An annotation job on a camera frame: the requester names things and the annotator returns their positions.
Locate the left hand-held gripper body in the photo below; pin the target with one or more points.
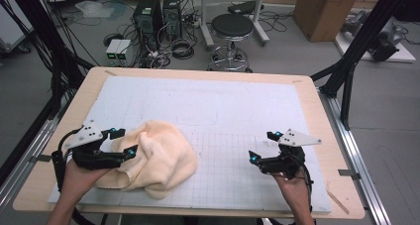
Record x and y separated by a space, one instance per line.
84 137

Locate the large black computer tower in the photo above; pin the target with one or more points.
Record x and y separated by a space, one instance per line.
147 18

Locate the aluminium rail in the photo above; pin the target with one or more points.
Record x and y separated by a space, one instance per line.
356 152
23 159

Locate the white stand leg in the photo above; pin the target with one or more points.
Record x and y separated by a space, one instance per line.
259 20
205 23

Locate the cardboard box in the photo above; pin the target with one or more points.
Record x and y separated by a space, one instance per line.
323 17

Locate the black flat bag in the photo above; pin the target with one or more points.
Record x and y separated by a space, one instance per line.
244 7

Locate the black round stool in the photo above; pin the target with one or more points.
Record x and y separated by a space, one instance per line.
232 24

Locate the cream towel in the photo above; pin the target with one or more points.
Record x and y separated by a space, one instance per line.
165 159

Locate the white panel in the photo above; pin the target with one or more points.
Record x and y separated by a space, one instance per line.
10 26

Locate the white board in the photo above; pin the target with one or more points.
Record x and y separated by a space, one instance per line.
404 55

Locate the grey tape strip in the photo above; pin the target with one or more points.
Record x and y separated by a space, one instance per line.
43 158
348 173

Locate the white grid mat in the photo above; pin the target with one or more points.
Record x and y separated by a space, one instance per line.
214 99

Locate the white power supply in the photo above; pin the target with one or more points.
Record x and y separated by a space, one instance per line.
111 51
125 51

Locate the person's right hand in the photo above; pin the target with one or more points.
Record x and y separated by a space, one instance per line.
297 193

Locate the person's left hand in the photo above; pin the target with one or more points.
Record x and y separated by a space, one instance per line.
77 182

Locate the thin wooden stick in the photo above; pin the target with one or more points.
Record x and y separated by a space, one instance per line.
337 201

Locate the grey machine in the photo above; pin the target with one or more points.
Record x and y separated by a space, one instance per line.
383 43

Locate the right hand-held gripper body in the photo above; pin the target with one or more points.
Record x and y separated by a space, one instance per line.
290 162

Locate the slim black computer tower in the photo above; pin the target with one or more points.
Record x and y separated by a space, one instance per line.
171 17

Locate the clear plastic bag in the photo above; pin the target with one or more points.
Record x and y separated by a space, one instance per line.
94 9

